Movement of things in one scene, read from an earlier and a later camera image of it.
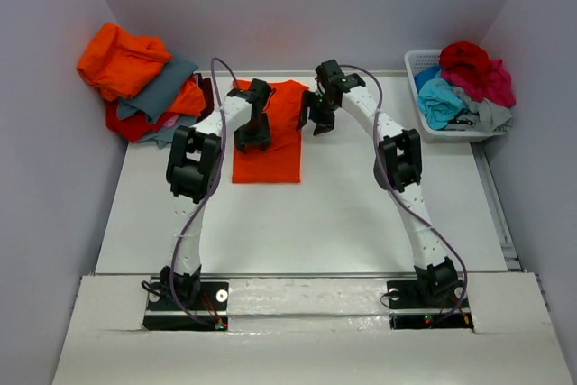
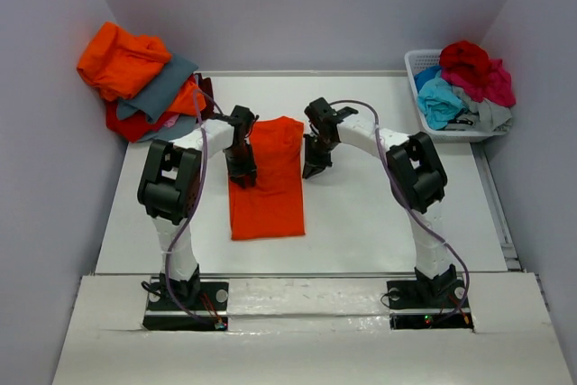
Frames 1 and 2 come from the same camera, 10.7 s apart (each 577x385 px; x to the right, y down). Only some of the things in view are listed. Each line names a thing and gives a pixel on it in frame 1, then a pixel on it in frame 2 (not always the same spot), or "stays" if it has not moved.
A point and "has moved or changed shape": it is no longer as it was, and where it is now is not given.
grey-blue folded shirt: (157, 99) stays
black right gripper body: (321, 111) → (317, 151)
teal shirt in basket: (439, 102) stays
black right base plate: (406, 295) stays
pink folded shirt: (172, 120) stays
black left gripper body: (256, 132) → (240, 161)
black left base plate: (187, 307) stays
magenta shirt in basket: (495, 87) stays
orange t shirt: (281, 163) has moved or changed shape
